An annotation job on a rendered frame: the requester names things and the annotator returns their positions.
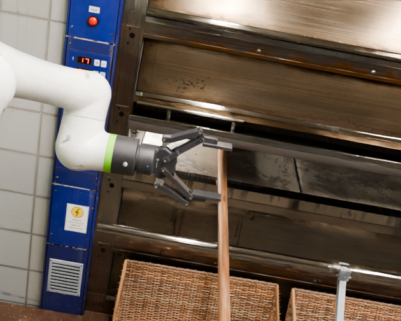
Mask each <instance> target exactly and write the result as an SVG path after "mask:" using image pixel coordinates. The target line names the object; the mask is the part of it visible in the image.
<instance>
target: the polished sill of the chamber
mask: <svg viewBox="0 0 401 321"><path fill-rule="evenodd" d="M175 173H176V175H177V176H178V177H179V178H180V180H181V181H182V182H183V183H184V184H185V185H186V186H187V187H188V188H189V189H190V190H191V191H193V190H194V189H196V190H203V191H208V192H214V193H218V178H215V177H210V176H204V175H197V174H193V173H186V172H182V171H175ZM123 179H124V180H131V181H135V182H142V183H149V184H153V185H154V183H155V181H156V179H157V177H155V176H148V175H141V174H137V171H135V172H134V176H127V175H123ZM162 180H163V181H164V183H166V184H168V185H170V186H171V187H172V188H175V189H177V186H175V184H173V182H171V181H170V180H169V179H168V178H167V177H165V178H162ZM227 197H228V198H232V199H238V200H243V201H249V202H254V203H260V204H267V205H271V206H278V207H282V208H289V209H293V210H300V211H306V212H311V213H317V214H321V215H328V216H332V217H339V218H346V219H350V220H357V221H361V222H367V223H371V224H378V225H385V226H389V227H396V228H400V229H401V211H400V210H393V209H389V208H382V207H378V206H371V205H367V204H360V203H354V202H349V201H343V200H339V199H332V198H328V197H321V196H314V195H310V194H304V193H300V192H293V191H289V190H282V189H275V188H271V187H264V186H260V185H254V184H250V183H243V182H236V181H232V180H227Z"/></svg>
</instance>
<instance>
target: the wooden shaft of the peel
mask: <svg viewBox="0 0 401 321"><path fill-rule="evenodd" d="M218 193H219V194H222V199H221V202H218V321H230V278H229V231H228V206H227V159H226V150H220V149H218Z"/></svg>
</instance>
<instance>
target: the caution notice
mask: <svg viewBox="0 0 401 321"><path fill-rule="evenodd" d="M88 211H89V207H87V206H80V205H76V204H69V203H67V210H66V221H65V228H64V230H68V231H74V232H82V233H85V234H86V231H87V221H88Z"/></svg>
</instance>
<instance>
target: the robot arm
mask: <svg viewBox="0 0 401 321"><path fill-rule="evenodd" d="M13 97H14V98H19V99H26V100H30V101H36V102H39V103H44V104H49V105H51V106H55V107H58V108H63V109H64V112H63V116H62V121H61V124H60V129H59V133H58V136H57V140H56V143H55V153H56V155H57V158H58V160H59V161H60V162H61V163H62V164H63V165H64V166H65V167H67V168H69V169H72V170H75V171H86V170H91V171H104V172H108V173H115V174H120V175H127V176H134V172H135V171H137V174H141V175H148V176H155V177H157V179H156V181H155V183H154V189H157V190H162V191H163V192H165V193H166V194H168V195H169V196H171V197H172V198H174V199H175V200H177V201H178V202H180V203H181V204H183V205H184V206H188V205H189V204H190V202H191V201H192V200H195V201H202V202H205V201H206V199H207V200H211V201H218V202H221V199H222V194H219V193H214V192H208V191H203V190H196V189H194V190H193V192H192V191H191V190H190V189H189V188H188V187H187V186H186V185H185V184H184V183H183V182H182V181H181V180H180V178H179V177H178V176H177V175H176V173H175V170H176V164H177V160H178V156H179V155H180V154H182V153H184V152H186V151H188V150H189V149H191V148H193V147H195V146H197V145H199V144H201V143H202V146H204V147H209V148H215V149H220V150H226V151H232V144H231V143H224V142H220V141H218V138H215V137H211V136H205V135H204V133H203V128H202V127H198V128H195V129H190V130H187V131H183V132H178V133H176V134H163V135H162V146H157V145H152V144H147V143H141V145H140V144H139V142H140V139H139V138H132V137H128V136H121V135H117V134H110V133H107V132H106V131H105V130H104V125H105V120H106V115H107V112H108V107H109V103H110V100H111V88H110V86H109V83H108V81H107V80H106V79H105V77H103V76H102V75H100V74H99V73H96V72H94V71H87V70H82V69H75V68H69V67H66V66H61V65H58V64H54V63H52V62H48V61H44V60H42V59H39V58H37V57H33V56H31V55H28V54H26V53H23V52H21V51H19V50H17V49H14V48H12V47H10V46H8V45H5V44H4V43H2V42H0V116H1V115H2V114H3V112H4V111H5V109H6V108H7V107H8V105H9V104H10V102H11V100H12V99H13ZM193 137H195V138H194V139H191V140H190V141H187V142H186V143H184V144H182V145H180V146H177V147H175V148H173V149H170V148H169V147H168V146H167V145H170V144H171V143H174V142H177V141H181V140H184V139H188V138H193ZM165 177H167V178H168V179H169V180H170V181H171V182H173V184H175V186H177V188H178V189H179V190H180V191H181V192H182V193H183V194H182V193H180V192H178V191H177V190H176V189H174V188H172V187H171V186H170V185H168V184H166V183H164V181H163V180H162V178H165Z"/></svg>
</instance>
